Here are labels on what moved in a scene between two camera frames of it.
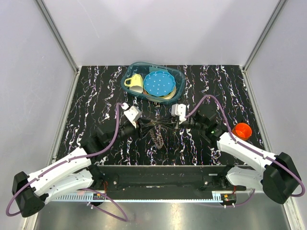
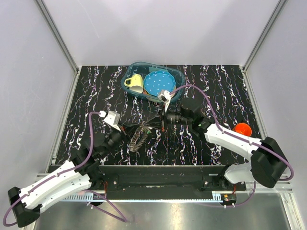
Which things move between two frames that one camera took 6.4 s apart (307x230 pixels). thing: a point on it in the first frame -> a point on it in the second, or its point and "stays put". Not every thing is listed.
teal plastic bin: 159,83 stays put
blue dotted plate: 159,83 stays put
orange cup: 242,131 stays put
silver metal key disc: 157,136 -> 134,147
